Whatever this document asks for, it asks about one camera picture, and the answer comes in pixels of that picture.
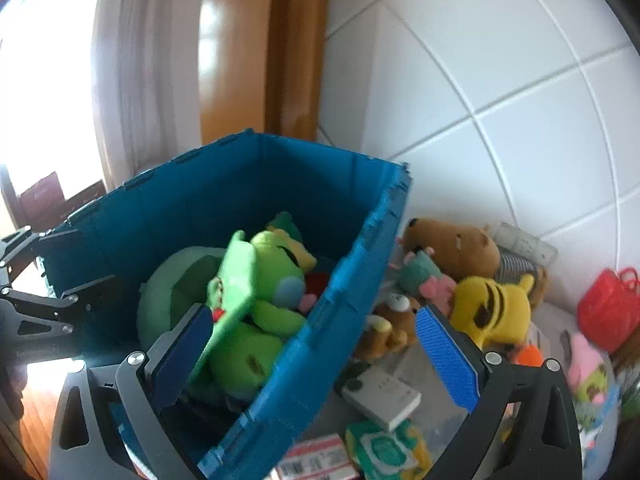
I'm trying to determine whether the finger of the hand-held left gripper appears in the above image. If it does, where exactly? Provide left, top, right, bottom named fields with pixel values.
left=0, top=274, right=119, bottom=337
left=0, top=226, right=82, bottom=272

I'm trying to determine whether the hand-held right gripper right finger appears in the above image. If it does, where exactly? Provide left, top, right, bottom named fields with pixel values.
left=415, top=305, right=583, bottom=480

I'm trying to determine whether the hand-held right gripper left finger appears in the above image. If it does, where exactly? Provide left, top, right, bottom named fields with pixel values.
left=50, top=304, right=215, bottom=480

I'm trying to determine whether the green frog plush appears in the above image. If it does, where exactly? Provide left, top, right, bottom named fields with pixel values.
left=192, top=210, right=321, bottom=401

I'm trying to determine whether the blue plastic crate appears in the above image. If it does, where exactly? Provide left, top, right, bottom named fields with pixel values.
left=37, top=130, right=413, bottom=480

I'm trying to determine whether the dark wooden cabinet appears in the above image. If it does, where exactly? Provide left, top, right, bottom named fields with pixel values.
left=2, top=170, right=108, bottom=241

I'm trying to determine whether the small brown bear plush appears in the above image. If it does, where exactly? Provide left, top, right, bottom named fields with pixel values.
left=352, top=292, right=421, bottom=363

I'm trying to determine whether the crinkled white tablecloth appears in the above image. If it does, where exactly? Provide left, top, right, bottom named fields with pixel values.
left=310, top=300, right=626, bottom=480

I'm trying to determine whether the yellow black striped plush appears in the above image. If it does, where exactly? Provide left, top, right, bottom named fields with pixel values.
left=447, top=274, right=536, bottom=351

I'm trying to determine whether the white rectangular box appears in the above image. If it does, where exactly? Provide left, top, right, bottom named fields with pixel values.
left=334, top=365, right=423, bottom=433

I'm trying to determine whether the small teal pink plush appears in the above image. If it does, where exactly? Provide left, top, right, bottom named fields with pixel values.
left=397, top=250, right=458, bottom=306

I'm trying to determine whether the large brown bear plush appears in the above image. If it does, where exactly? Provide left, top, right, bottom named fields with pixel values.
left=400, top=217, right=501, bottom=283

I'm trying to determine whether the black white striped plush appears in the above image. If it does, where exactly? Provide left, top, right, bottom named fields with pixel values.
left=495, top=252, right=546, bottom=286

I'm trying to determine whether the green wet wipes pack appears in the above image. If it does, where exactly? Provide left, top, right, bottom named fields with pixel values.
left=345, top=420, right=433, bottom=480

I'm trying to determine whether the window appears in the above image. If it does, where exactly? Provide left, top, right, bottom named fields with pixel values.
left=0, top=5, right=106, bottom=241

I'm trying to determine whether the pink and green plush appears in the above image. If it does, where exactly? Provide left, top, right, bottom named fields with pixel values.
left=565, top=332, right=623, bottom=406

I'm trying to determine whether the red toy suitcase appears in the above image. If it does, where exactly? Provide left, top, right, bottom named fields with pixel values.
left=577, top=267, right=640, bottom=353

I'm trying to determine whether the pink white tissue pack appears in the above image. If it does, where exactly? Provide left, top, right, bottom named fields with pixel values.
left=272, top=435, right=361, bottom=480

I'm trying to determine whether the white curtain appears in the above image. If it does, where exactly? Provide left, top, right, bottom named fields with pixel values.
left=90, top=0, right=206, bottom=191

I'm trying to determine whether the wooden wall pillar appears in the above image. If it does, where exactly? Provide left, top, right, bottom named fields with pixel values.
left=200, top=0, right=333, bottom=146

